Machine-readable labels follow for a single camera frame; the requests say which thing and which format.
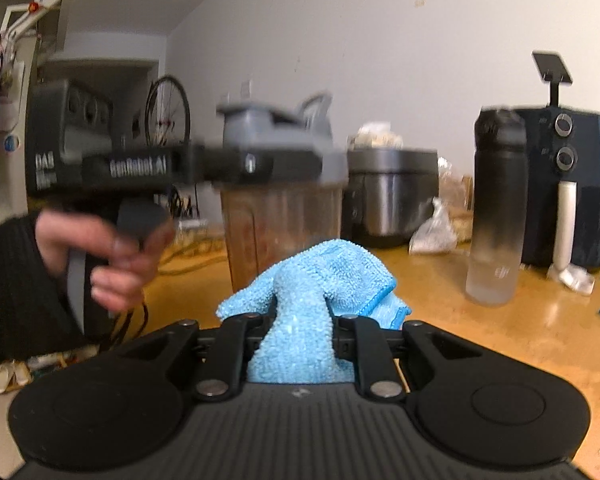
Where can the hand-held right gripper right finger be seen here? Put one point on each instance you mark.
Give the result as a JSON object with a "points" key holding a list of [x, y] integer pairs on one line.
{"points": [[362, 345]]}

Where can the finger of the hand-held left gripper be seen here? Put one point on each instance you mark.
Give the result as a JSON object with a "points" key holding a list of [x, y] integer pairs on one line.
{"points": [[270, 164]]}

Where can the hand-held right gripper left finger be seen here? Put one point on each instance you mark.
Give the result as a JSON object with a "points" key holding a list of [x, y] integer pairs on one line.
{"points": [[240, 340]]}

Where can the clear shaker bottle grey lid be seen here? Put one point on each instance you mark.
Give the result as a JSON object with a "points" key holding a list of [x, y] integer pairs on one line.
{"points": [[280, 230]]}

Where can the blue microfibre cloth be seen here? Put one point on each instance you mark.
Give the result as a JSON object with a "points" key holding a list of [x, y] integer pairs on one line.
{"points": [[300, 310]]}

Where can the person's left hand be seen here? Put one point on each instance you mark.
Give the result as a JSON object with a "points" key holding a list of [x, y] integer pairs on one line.
{"points": [[125, 270]]}

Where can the bicycle wheel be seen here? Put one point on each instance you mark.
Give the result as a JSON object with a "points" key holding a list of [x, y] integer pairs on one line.
{"points": [[185, 110]]}

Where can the white tissue box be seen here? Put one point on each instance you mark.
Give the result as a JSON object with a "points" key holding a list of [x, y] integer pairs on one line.
{"points": [[377, 137]]}

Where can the grey steel rice cooker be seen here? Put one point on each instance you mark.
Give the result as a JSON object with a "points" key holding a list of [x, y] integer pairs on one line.
{"points": [[390, 195]]}

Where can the white granule plastic bag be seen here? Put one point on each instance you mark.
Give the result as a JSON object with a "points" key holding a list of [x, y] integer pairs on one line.
{"points": [[432, 235]]}

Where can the bag of brown flatbread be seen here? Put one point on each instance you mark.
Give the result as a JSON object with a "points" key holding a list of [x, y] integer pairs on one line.
{"points": [[455, 195]]}

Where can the black frosted water bottle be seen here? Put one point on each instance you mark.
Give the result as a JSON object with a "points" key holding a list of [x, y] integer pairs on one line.
{"points": [[497, 210]]}

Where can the white slipper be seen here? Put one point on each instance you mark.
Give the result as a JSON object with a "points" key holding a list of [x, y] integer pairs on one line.
{"points": [[4, 377], [21, 372]]}

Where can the dark blue air fryer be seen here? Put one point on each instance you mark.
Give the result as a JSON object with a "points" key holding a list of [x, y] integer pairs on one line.
{"points": [[585, 185]]}

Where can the black phone stand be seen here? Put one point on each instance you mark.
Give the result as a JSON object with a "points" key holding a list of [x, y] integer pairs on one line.
{"points": [[552, 67]]}

